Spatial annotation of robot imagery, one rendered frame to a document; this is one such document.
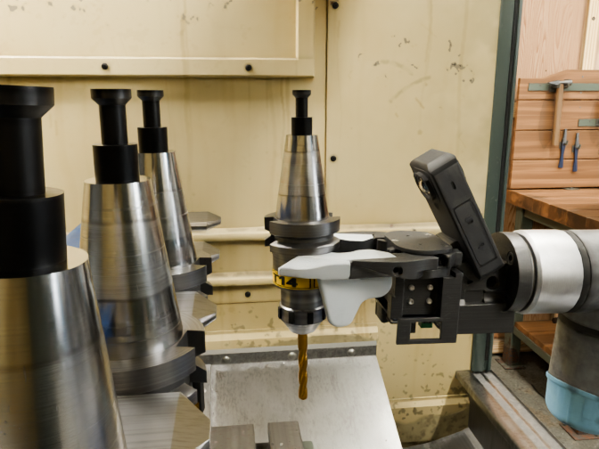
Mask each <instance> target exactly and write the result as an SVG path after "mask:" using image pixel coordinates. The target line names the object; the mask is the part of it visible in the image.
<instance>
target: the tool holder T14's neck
mask: <svg viewBox="0 0 599 449"><path fill-rule="evenodd" d="M295 257H296V256H286V255H281V254H276V253H273V269H274V270H275V271H277V272H278V267H280V266H282V265H284V264H286V263H287V262H289V261H291V260H292V259H294V258H295ZM274 285H275V284H274ZM275 286H276V287H277V288H279V289H281V290H288V291H296V292H309V291H317V290H319V289H313V290H291V289H286V288H282V287H279V286H277V285H275Z"/></svg>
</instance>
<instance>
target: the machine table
mask: <svg viewBox="0 0 599 449"><path fill-rule="evenodd" d="M267 434H268V441H269V442H266V443H255V431H254V424H245V425H233V426H220V427H211V431H210V449H315V448H314V445H313V442H312V441H302V438H301V434H300V426H299V423H298V422H297V421H296V420H295V421H282V422H269V423H268V424H267ZM281 443H283V445H281V446H280V444H281Z"/></svg>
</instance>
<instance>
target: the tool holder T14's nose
mask: <svg viewBox="0 0 599 449"><path fill-rule="evenodd" d="M278 318H279V319H281V320H282V321H283V322H284V323H285V325H286V326H287V327H288V328H289V330H290V331H291V332H293V333H296V334H309V333H312V332H314V331H315V330H316V328H317V327H318V326H319V324H320V323H321V322H322V321H323V320H324V319H326V314H325V310H324V304H323V300H322V297H321V294H320V290H317V291H309V292H296V291H288V290H281V301H280V302H279V307H278Z"/></svg>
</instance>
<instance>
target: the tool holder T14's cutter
mask: <svg viewBox="0 0 599 449"><path fill-rule="evenodd" d="M298 349H299V356H298V365H299V374H298V381H299V392H298V395H299V399H301V400H306V399H307V398H308V389H307V383H308V372H307V366H308V356H307V349H308V335H307V334H298Z"/></svg>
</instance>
